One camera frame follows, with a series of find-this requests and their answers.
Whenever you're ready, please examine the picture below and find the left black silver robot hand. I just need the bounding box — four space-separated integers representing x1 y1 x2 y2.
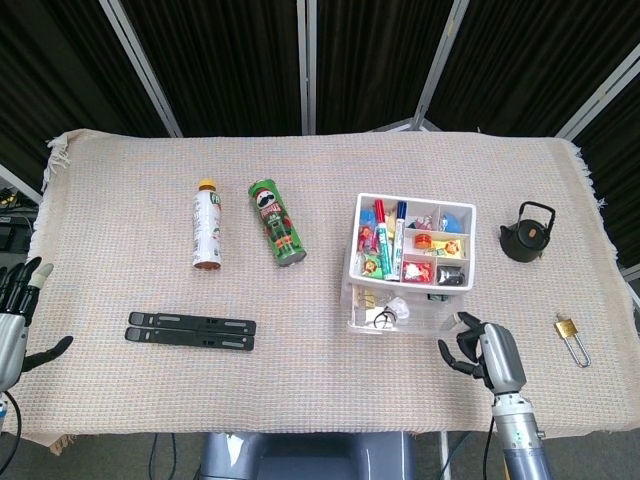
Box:
0 256 75 394

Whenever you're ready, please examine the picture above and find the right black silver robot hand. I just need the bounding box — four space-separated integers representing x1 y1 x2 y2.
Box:
437 311 529 396

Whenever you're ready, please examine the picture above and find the clear plastic drawer with clips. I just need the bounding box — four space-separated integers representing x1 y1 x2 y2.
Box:
347 282 470 337

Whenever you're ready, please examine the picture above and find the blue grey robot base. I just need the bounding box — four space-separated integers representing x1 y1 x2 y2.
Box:
199 432 419 480

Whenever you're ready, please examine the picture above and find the white storage organizer box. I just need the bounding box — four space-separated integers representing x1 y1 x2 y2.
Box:
340 192 478 314

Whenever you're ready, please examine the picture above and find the brass padlock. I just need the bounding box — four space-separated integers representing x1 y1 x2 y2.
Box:
553 313 592 370

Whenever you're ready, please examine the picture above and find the dark background equipment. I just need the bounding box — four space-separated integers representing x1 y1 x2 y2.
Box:
0 182 39 257

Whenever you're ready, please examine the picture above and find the black teapot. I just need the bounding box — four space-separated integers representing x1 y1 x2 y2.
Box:
499 200 557 264

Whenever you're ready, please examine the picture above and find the red white snack packet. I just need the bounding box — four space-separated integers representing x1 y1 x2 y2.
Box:
402 259 434 284

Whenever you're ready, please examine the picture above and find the yellow red snack packet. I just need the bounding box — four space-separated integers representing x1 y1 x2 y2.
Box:
432 238 464 259

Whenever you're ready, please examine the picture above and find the blue cap white marker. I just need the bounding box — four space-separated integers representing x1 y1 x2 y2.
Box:
392 200 409 283

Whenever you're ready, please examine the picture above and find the red cap green marker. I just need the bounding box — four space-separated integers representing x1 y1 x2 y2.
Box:
373 198 400 282

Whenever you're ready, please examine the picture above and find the black folding laptop stand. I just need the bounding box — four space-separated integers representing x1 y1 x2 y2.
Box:
124 311 258 352

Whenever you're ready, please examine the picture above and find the beige woven tablecloth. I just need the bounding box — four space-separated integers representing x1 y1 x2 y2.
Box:
27 128 629 449

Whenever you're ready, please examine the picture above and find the white bottle yellow cap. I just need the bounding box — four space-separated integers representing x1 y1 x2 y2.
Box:
192 178 224 272

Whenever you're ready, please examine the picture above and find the green Pringles can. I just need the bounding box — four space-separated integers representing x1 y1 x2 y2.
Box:
248 178 308 269

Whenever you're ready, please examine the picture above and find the black folding partition screen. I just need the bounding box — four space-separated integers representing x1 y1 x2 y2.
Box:
0 0 640 211

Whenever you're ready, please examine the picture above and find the black cable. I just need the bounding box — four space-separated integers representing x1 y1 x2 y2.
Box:
481 414 497 480
0 389 24 480

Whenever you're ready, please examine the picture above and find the black hair tie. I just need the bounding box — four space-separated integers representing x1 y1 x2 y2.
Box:
371 309 399 332

